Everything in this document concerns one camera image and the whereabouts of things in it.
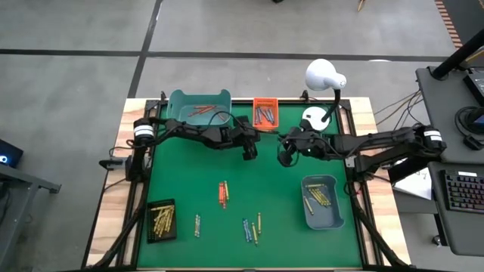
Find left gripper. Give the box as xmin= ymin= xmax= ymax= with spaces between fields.
xmin=221 ymin=116 xmax=262 ymax=162

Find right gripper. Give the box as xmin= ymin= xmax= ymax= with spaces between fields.
xmin=278 ymin=126 xmax=334 ymax=168

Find large teal plastic bin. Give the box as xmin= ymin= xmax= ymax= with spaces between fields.
xmin=166 ymin=88 xmax=232 ymax=128

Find orange mesh basket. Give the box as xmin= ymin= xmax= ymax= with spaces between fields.
xmin=252 ymin=97 xmax=280 ymax=131

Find white gooseneck desk lamp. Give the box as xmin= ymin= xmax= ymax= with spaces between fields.
xmin=301 ymin=58 xmax=348 ymax=132

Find small blue-grey plastic bin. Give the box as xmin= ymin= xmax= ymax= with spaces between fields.
xmin=300 ymin=174 xmax=346 ymax=230

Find green felt mat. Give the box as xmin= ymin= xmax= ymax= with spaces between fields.
xmin=136 ymin=104 xmax=365 ymax=270

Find black support bar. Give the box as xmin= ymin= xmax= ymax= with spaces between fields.
xmin=387 ymin=153 xmax=436 ymax=184

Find black plastic tray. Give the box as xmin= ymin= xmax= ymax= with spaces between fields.
xmin=146 ymin=199 xmax=178 ymax=244

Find black table clamp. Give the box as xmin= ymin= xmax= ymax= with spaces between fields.
xmin=98 ymin=158 xmax=126 ymax=171

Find grey desk top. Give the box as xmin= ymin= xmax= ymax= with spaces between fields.
xmin=415 ymin=66 xmax=484 ymax=164

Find black headphones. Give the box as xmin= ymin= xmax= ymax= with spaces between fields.
xmin=455 ymin=105 xmax=484 ymax=151

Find backlit black keyboard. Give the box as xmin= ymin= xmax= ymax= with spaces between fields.
xmin=440 ymin=169 xmax=484 ymax=215

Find black pole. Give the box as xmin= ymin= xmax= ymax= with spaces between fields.
xmin=432 ymin=28 xmax=484 ymax=81

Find black screen device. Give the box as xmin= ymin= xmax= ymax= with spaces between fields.
xmin=463 ymin=67 xmax=484 ymax=107

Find grey keyboard shelf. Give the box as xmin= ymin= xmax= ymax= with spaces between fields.
xmin=429 ymin=161 xmax=484 ymax=258

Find grey side table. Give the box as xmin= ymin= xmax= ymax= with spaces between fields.
xmin=0 ymin=162 xmax=63 ymax=272

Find black floor mat orange stripes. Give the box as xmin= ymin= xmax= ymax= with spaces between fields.
xmin=433 ymin=0 xmax=484 ymax=51

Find black box with blue light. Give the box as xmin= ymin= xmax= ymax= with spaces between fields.
xmin=0 ymin=138 xmax=24 ymax=169

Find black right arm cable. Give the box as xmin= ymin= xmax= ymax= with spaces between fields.
xmin=276 ymin=145 xmax=300 ymax=168

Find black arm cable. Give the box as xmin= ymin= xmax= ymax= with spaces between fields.
xmin=160 ymin=110 xmax=245 ymax=131
xmin=276 ymin=145 xmax=300 ymax=168

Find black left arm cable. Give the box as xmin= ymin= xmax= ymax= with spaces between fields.
xmin=160 ymin=110 xmax=245 ymax=131

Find black aluminium table frame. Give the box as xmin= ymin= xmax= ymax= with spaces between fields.
xmin=81 ymin=90 xmax=413 ymax=272

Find tan floor cable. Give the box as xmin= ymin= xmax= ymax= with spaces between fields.
xmin=374 ymin=90 xmax=423 ymax=116

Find black floor cable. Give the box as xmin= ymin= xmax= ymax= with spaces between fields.
xmin=377 ymin=94 xmax=427 ymax=129

